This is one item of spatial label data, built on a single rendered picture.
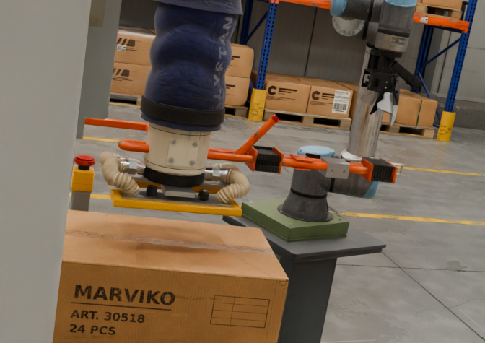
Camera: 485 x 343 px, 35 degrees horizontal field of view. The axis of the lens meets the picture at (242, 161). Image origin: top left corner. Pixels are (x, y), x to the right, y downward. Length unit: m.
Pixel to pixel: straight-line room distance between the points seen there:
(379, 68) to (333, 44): 9.12
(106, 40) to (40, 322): 0.38
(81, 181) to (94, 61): 1.52
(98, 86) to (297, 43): 10.08
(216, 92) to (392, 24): 0.54
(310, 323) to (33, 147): 2.43
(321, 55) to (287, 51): 0.52
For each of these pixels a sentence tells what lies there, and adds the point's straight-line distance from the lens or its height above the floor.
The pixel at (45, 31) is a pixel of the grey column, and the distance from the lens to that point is 0.91.
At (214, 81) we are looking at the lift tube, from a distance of 1.99.
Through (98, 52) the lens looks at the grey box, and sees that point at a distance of 1.07.
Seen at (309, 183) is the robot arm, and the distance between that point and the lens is 3.04.
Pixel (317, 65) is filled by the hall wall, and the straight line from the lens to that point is 11.28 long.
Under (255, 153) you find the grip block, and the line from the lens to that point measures 2.11.
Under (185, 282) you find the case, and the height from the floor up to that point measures 0.92.
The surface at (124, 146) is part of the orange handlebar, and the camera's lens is 2.05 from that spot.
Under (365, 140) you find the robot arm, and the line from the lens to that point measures 2.99.
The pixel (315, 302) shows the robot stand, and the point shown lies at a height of 0.46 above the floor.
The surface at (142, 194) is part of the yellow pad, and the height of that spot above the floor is 1.11.
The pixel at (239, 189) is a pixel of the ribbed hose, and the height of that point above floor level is 1.15.
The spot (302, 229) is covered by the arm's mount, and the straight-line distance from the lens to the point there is 2.98.
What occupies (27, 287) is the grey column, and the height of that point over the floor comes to 1.29.
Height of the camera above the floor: 1.69
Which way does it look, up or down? 13 degrees down
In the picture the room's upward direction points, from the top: 9 degrees clockwise
